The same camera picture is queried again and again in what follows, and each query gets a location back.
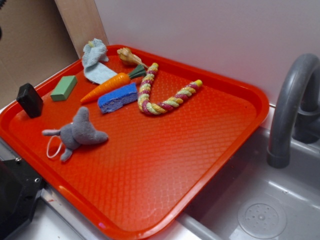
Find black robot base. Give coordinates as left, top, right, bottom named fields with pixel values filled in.
left=0, top=159, right=44, bottom=240

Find green rectangular block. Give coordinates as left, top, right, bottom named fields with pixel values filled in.
left=50, top=75, right=78, bottom=102

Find light blue cloth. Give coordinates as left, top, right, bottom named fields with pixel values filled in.
left=82, top=38, right=117, bottom=85

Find black box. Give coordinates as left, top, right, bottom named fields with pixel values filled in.
left=16, top=83, right=43, bottom=118

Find orange toy carrot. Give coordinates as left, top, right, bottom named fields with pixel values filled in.
left=80, top=64, right=147, bottom=104

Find multicolour rope toy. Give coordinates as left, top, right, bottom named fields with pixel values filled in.
left=137, top=62, right=203, bottom=116

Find grey plush elephant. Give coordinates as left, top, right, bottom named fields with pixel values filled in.
left=42, top=106, right=109, bottom=162

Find orange plastic tray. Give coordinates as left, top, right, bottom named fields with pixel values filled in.
left=0, top=49, right=269, bottom=240

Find wooden board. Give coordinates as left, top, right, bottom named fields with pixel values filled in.
left=55, top=0, right=109, bottom=59

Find grey sink basin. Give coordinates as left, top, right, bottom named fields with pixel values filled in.
left=174, top=126, right=320, bottom=240

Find blue sponge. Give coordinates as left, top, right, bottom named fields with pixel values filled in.
left=97, top=83, right=138, bottom=114

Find grey faucet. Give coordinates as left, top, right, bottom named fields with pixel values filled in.
left=267, top=53, right=320, bottom=169

